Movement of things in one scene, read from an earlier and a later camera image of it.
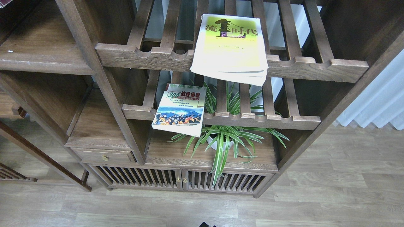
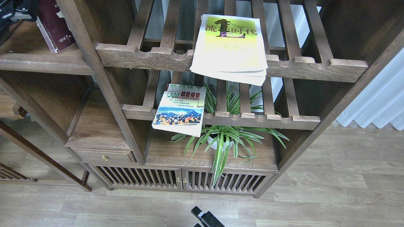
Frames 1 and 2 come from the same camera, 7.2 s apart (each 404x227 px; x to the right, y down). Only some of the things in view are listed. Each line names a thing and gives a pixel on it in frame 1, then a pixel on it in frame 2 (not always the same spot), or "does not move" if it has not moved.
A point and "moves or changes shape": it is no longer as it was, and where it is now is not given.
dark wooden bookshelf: [202, 96] does not move
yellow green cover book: [231, 48] does not move
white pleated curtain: [382, 101] does not move
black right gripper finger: [204, 224] → [206, 219]
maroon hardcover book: [3, 2] moves or changes shape
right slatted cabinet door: [200, 181] does not move
